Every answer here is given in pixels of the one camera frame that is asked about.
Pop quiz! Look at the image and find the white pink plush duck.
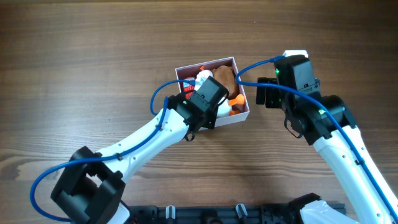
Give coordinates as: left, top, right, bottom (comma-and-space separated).
196, 65, 213, 80

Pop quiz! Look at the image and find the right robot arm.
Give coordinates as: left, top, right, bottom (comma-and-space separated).
255, 50, 397, 223

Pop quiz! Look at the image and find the brown plush toy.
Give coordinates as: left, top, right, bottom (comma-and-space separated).
212, 65, 239, 100

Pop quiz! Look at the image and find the white plush duck yellow hat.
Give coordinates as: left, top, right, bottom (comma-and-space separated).
216, 94, 246, 118

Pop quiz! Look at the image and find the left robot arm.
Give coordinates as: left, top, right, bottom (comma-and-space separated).
50, 77, 228, 223

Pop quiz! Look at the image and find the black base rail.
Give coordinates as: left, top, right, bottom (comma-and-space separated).
127, 203, 303, 224

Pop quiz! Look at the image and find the red toy fire truck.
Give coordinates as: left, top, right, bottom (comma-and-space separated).
183, 77, 195, 99

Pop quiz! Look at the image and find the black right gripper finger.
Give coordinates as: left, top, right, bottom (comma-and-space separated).
265, 87, 280, 108
256, 77, 266, 105

